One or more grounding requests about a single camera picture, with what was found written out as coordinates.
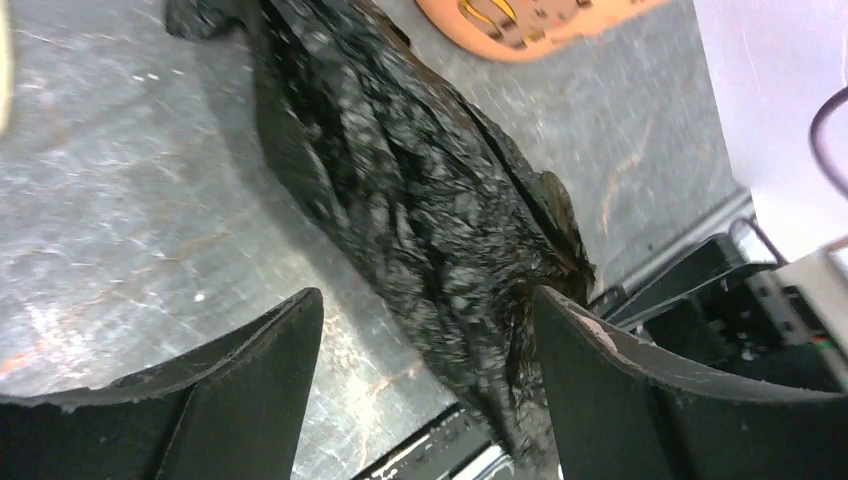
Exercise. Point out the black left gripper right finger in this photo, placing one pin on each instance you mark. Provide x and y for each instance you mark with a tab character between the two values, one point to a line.
623	408

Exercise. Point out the orange capybara trash bin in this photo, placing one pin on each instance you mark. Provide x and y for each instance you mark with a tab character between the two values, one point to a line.
519	31

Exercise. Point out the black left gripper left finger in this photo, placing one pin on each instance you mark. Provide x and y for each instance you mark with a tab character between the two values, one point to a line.
232	408

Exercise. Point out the black trash bag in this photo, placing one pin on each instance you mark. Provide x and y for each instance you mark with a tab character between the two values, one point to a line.
432	202

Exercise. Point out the translucent yellowish plastic bag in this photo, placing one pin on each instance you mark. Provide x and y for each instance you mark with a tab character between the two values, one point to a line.
6	66

